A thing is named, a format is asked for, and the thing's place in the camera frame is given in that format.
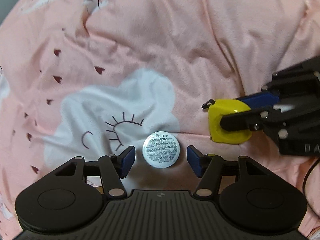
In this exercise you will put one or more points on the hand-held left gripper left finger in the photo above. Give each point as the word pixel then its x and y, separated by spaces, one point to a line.
pixel 128 158

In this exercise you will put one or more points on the white round tin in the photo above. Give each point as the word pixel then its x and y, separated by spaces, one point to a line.
pixel 161 148

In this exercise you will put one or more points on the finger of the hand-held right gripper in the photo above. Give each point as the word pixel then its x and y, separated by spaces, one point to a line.
pixel 240 123
pixel 260 98

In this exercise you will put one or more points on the pink printed bedsheet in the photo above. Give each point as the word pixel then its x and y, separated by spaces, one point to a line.
pixel 75 60

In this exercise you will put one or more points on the yellow tape measure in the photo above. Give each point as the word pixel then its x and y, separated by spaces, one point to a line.
pixel 225 108

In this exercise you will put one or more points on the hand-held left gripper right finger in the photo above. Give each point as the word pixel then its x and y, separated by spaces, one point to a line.
pixel 194 160

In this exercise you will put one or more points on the pink plush blanket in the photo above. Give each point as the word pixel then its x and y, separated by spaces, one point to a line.
pixel 200 30

